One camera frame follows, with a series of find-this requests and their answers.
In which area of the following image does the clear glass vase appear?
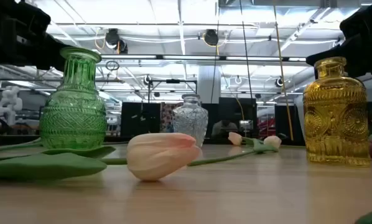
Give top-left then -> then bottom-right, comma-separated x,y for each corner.
172,93 -> 210,148

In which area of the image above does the black room divider panel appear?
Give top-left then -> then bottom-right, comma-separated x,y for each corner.
218,97 -> 258,138
274,104 -> 305,146
120,101 -> 162,138

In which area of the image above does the green glass vase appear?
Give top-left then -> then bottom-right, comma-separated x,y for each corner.
39,46 -> 108,149

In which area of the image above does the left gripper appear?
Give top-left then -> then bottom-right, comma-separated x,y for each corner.
0,0 -> 72,72

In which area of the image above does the yellow hanging cable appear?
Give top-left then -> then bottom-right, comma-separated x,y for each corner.
272,0 -> 295,141

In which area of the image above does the black aluminium table frame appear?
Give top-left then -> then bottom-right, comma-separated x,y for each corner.
0,133 -> 305,147

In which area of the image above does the black hanging cable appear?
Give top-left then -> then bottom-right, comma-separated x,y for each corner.
238,0 -> 254,100

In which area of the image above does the pale peach artificial tulip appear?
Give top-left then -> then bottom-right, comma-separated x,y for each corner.
187,135 -> 282,167
0,133 -> 202,182
228,131 -> 261,147

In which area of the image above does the black ceiling cable reel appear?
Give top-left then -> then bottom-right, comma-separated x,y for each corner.
105,28 -> 128,54
203,29 -> 220,47

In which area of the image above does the amber glass vase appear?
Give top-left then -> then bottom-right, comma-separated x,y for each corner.
302,56 -> 371,167

